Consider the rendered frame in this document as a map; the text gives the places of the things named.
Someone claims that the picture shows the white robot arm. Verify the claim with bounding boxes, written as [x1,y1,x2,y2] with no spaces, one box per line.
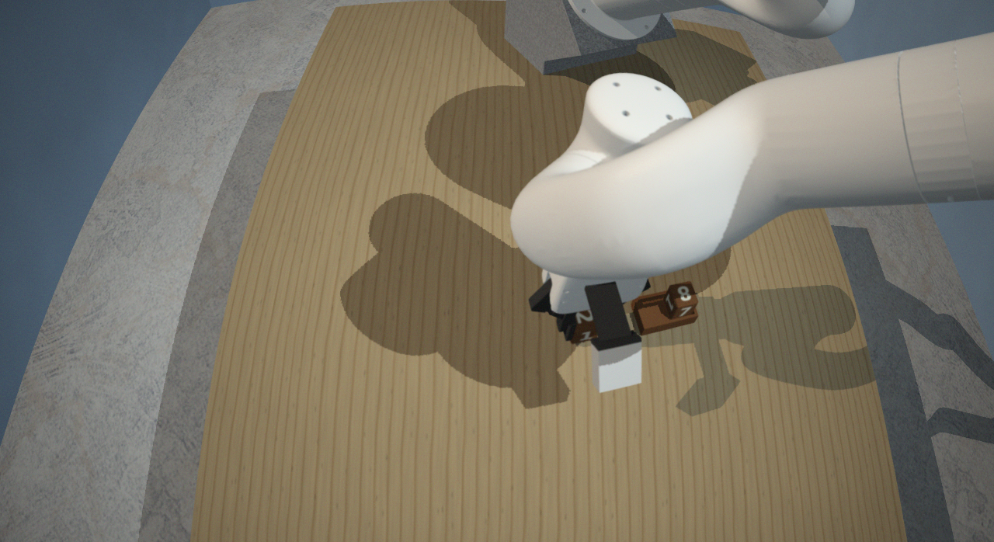
[510,0,994,393]

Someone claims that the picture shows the brown number cube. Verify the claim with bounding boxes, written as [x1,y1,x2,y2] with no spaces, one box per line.
[570,310,598,344]
[663,281,698,320]

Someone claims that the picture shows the brown wooden tray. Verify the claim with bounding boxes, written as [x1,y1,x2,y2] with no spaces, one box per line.
[631,291,698,336]

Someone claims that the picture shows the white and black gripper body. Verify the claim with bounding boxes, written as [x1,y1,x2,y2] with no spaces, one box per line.
[542,269,648,314]

